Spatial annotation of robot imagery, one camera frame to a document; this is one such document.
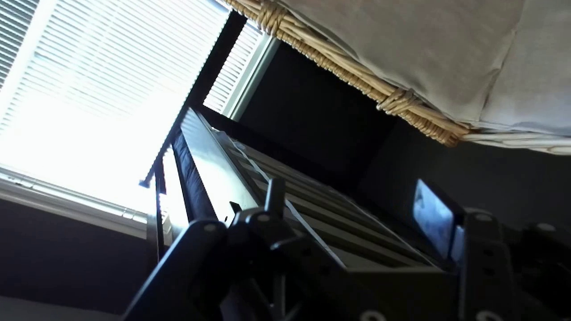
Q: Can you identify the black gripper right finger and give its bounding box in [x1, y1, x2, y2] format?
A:
[412, 177, 571, 321]

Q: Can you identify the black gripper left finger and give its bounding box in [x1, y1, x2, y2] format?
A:
[121, 177, 310, 321]

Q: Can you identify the white cloth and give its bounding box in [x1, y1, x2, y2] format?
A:
[284, 0, 528, 131]

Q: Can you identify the wicker laundry basket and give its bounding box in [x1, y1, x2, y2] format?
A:
[221, 0, 475, 149]

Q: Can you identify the white basket liner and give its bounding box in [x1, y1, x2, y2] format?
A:
[462, 0, 571, 158]

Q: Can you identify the white window sill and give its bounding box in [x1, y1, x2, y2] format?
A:
[0, 168, 152, 242]

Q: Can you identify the black metal rack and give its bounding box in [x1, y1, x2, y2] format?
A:
[155, 106, 444, 274]

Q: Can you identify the white window blind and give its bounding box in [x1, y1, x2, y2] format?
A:
[203, 22, 280, 122]
[0, 0, 232, 218]

